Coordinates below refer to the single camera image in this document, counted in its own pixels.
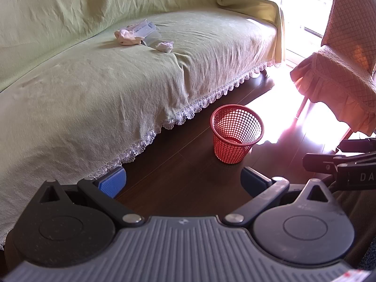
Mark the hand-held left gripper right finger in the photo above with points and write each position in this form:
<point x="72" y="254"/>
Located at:
<point x="252" y="180"/>

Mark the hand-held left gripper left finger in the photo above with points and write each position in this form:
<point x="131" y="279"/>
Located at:
<point x="113" y="182"/>

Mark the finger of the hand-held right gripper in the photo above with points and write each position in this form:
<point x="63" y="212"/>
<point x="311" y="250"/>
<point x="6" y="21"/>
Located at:
<point x="320" y="162"/>
<point x="357" y="145"/>

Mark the red plastic mesh basket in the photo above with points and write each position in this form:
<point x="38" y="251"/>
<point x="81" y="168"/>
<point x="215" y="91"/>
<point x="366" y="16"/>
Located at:
<point x="235" y="140"/>

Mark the white tissue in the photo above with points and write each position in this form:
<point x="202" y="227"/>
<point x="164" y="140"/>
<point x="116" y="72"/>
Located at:
<point x="164" y="46"/>

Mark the clear plastic bag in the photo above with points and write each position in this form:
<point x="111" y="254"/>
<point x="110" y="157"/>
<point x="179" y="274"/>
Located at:
<point x="152" y="39"/>

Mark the clear plastic box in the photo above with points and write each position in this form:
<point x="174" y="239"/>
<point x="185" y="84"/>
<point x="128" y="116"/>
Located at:
<point x="144" y="28"/>

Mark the person's trouser leg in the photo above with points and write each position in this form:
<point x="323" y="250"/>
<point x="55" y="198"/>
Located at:
<point x="361" y="211"/>

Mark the chair with quilted cover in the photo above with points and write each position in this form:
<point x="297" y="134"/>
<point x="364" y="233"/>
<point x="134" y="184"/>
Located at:
<point x="340" y="73"/>

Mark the sofa with green cover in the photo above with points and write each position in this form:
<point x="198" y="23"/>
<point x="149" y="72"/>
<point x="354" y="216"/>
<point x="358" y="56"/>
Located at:
<point x="88" y="94"/>

